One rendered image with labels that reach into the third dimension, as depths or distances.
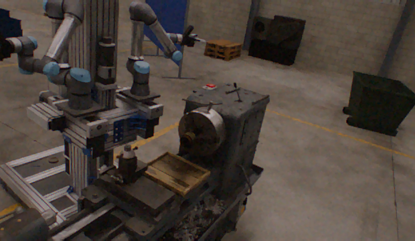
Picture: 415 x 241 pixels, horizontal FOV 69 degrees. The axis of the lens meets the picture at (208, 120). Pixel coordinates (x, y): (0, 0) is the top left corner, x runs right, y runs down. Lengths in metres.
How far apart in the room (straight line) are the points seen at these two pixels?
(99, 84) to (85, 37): 0.32
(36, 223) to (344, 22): 11.06
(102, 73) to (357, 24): 10.12
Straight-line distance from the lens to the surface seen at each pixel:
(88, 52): 2.19
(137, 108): 2.34
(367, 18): 11.55
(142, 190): 1.64
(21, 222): 1.27
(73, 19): 1.88
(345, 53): 11.63
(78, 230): 1.61
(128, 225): 1.55
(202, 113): 1.94
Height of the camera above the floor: 1.97
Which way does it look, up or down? 23 degrees down
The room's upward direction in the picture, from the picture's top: 10 degrees clockwise
